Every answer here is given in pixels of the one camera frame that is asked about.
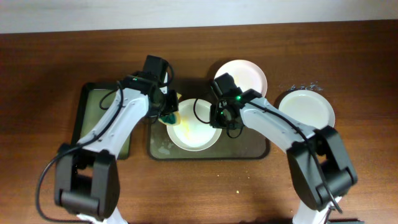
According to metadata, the green yellow sponge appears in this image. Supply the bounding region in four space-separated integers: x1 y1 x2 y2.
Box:
158 90 181 126

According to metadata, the white plate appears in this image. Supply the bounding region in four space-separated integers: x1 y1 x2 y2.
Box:
167 99 222 152

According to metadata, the pink plate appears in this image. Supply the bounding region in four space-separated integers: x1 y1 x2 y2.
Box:
215 60 268 96

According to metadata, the grey plate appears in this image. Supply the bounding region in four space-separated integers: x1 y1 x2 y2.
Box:
278 90 335 129

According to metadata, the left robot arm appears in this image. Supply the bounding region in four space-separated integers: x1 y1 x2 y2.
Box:
54 55 178 223

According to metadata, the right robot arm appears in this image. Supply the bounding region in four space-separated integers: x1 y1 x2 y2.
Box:
210 73 358 223

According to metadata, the dark brown serving tray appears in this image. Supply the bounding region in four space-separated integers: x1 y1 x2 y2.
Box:
147 79 271 161

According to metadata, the black sponge tray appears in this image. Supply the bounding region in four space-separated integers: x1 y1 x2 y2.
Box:
71 82 118 145

